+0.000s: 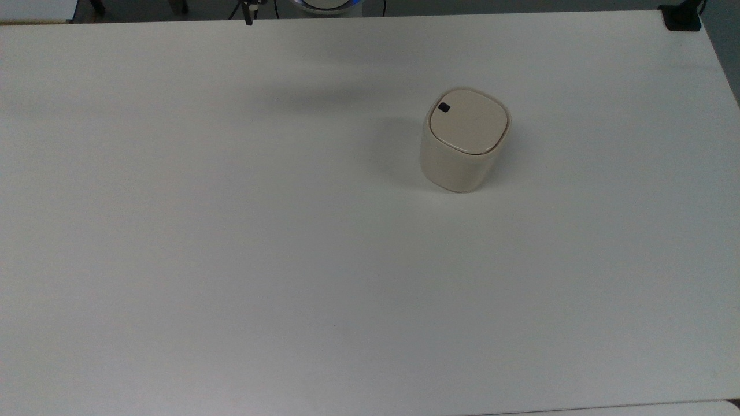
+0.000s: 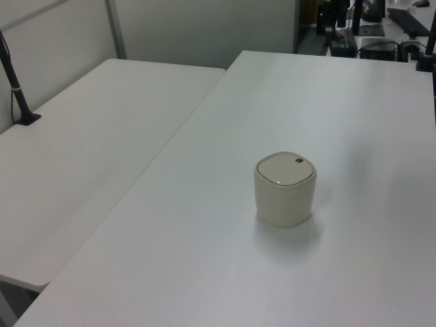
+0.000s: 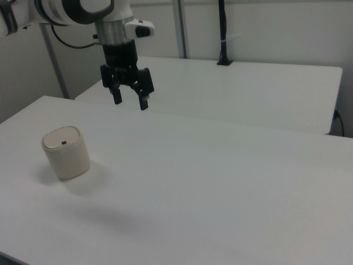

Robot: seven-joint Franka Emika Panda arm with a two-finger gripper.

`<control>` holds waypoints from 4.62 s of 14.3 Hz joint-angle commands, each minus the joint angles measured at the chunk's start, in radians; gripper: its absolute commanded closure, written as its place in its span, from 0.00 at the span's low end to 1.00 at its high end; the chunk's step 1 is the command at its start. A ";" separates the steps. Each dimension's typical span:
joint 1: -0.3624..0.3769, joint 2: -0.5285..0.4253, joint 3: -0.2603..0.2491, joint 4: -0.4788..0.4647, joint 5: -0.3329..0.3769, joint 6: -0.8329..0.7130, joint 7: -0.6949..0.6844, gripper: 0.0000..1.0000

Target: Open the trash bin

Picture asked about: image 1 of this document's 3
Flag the cream trash bin lid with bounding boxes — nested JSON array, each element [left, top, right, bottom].
[[429, 88, 510, 155]]

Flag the cream plastic trash bin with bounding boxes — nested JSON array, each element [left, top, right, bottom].
[[420, 87, 513, 194]]

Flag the white table with wood edge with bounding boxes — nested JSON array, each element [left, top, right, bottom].
[[0, 0, 79, 25]]

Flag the black camera stand clamp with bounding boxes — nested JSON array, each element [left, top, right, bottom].
[[658, 0, 704, 32]]

